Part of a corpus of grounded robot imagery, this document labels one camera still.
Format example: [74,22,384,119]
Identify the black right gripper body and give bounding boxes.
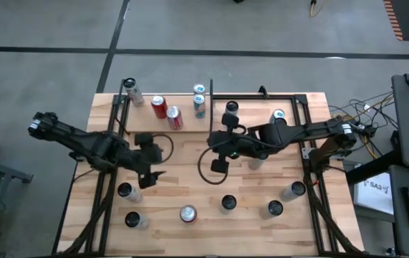
[208,113,262,175]

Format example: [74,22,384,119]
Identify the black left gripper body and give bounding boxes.
[129,131,165,190]

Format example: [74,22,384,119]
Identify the red Coca-Cola can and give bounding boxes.
[150,95,169,120]
[166,105,185,131]

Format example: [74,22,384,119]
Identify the wooden shelf board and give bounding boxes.
[125,94,213,134]

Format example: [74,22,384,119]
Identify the silver Celsius energy drink can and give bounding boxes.
[219,194,239,215]
[225,100,240,118]

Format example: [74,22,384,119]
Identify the red Coke Zero Sugar can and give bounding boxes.
[179,204,198,224]

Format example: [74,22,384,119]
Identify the grey metal side table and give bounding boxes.
[0,153,34,258]

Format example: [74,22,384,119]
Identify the black desk leg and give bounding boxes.
[345,146,405,184]

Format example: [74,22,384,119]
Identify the white SA3 paper sign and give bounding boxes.
[353,171,395,216]

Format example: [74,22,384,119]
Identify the black looped camera cable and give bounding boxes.
[152,133,175,165]
[196,146,231,186]

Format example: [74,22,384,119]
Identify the black shelf side post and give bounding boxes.
[208,78,214,136]

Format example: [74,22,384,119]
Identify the black braided cable sleeve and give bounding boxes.
[60,178,117,256]
[304,175,365,256]

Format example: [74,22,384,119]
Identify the tangle of floor cables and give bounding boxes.
[327,91,397,161]

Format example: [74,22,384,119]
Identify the yellow floor cable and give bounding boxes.
[309,0,329,18]

